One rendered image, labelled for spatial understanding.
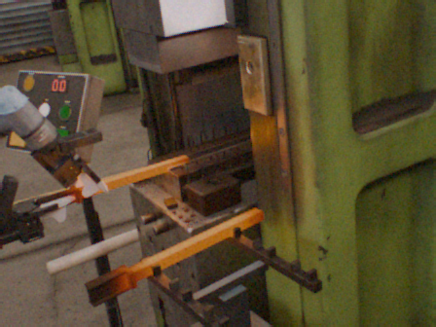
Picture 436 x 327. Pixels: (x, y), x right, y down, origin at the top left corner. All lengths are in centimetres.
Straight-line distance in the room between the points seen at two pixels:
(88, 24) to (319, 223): 522
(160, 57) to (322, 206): 53
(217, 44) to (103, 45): 489
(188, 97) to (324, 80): 68
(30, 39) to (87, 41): 314
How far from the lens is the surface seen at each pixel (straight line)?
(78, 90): 194
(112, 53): 641
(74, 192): 151
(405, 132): 143
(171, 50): 147
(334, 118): 126
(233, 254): 155
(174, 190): 160
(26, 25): 938
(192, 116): 183
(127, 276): 121
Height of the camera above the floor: 160
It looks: 23 degrees down
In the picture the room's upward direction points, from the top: 7 degrees counter-clockwise
